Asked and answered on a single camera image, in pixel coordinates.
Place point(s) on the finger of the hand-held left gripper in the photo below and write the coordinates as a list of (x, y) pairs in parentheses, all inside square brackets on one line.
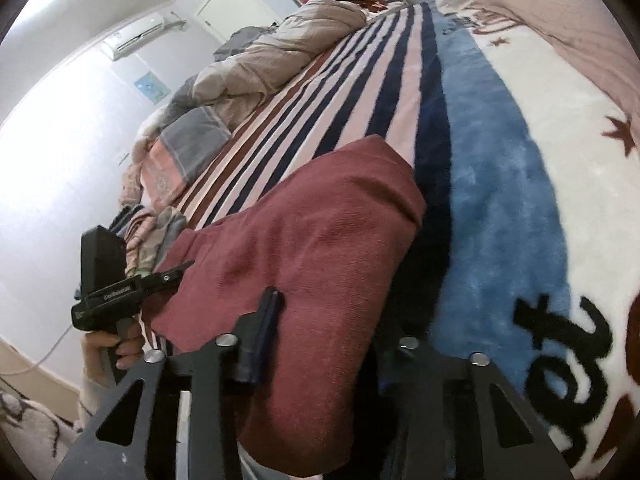
[(165, 276)]

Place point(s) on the small blue wall poster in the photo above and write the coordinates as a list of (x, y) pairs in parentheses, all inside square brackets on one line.
[(151, 87)]

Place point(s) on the person's left forearm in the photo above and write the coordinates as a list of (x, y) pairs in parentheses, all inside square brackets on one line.
[(91, 395)]

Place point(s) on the person's grey patterned clothing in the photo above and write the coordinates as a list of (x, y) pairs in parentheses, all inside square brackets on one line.
[(35, 430)]

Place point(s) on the white door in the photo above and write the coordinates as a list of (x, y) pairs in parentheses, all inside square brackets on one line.
[(235, 5)]

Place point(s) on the pink knitted garment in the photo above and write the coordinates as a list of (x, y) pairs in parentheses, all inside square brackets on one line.
[(137, 242)]

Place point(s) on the pink grey folded blanket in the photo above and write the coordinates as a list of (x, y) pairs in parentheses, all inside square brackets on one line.
[(190, 140)]

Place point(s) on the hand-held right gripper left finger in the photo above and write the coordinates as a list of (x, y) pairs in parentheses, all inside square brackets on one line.
[(265, 330)]

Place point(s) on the white fluffy plush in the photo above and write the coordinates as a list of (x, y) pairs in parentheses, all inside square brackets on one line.
[(146, 130)]

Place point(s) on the grey and beige quilt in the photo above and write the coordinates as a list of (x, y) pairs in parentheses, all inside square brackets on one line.
[(280, 55)]

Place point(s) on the white air conditioner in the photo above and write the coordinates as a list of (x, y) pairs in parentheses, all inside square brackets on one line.
[(132, 37)]

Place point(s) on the red pants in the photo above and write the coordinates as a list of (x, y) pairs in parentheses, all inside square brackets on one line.
[(325, 240)]

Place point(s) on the person's left hand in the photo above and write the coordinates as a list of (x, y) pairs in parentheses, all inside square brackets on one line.
[(131, 351)]

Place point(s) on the pink knitted pillow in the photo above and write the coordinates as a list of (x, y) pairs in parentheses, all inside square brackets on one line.
[(550, 20)]

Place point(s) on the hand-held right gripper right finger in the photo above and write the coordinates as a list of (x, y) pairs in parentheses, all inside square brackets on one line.
[(425, 375)]

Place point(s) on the striped fleece blanket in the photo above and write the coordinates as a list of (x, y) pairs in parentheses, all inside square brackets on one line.
[(490, 210)]

